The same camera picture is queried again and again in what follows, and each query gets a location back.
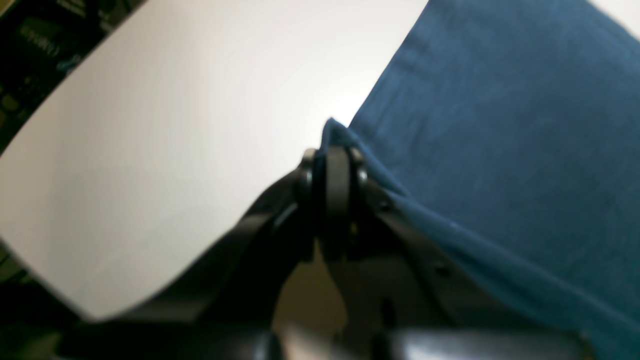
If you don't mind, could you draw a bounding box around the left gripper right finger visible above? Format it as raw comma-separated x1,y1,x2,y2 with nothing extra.
325,146,594,360

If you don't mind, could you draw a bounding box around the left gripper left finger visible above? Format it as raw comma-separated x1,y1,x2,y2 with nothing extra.
60,149,318,360

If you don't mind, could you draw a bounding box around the dark blue T-shirt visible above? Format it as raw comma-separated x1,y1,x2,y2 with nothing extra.
322,0,640,360

